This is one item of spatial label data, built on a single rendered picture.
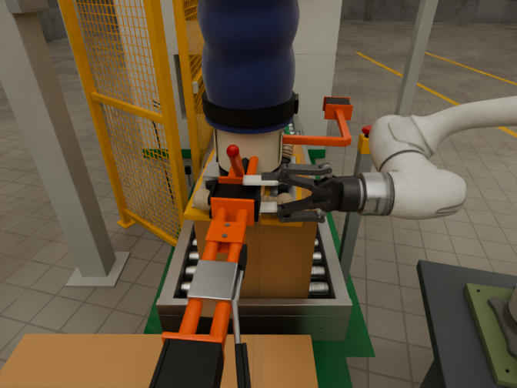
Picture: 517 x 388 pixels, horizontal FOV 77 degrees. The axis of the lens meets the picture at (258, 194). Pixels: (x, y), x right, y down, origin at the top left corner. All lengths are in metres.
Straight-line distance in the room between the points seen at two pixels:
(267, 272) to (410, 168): 0.68
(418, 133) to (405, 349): 1.39
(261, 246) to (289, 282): 0.20
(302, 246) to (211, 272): 0.66
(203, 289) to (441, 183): 0.48
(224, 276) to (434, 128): 0.55
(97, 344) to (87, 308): 0.90
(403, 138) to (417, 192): 0.14
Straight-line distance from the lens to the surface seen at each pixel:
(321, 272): 1.44
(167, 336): 0.44
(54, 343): 1.40
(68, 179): 1.94
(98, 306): 2.20
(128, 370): 1.24
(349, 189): 0.66
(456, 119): 0.81
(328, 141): 0.90
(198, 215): 0.81
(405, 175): 0.70
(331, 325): 1.34
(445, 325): 1.14
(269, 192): 0.88
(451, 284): 1.26
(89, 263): 2.28
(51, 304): 2.34
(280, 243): 1.11
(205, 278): 0.49
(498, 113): 0.79
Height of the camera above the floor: 1.57
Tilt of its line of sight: 33 degrees down
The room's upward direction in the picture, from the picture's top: straight up
